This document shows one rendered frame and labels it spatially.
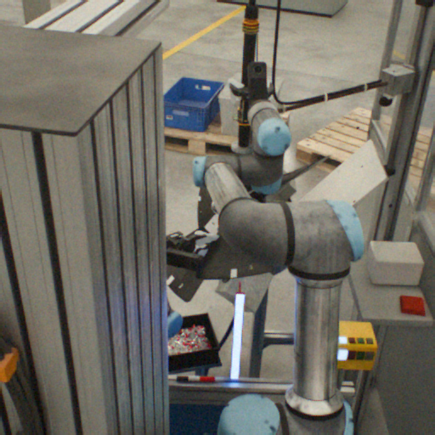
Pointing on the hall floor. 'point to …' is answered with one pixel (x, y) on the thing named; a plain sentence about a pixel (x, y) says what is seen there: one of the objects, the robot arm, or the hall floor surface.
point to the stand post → (257, 339)
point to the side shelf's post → (363, 387)
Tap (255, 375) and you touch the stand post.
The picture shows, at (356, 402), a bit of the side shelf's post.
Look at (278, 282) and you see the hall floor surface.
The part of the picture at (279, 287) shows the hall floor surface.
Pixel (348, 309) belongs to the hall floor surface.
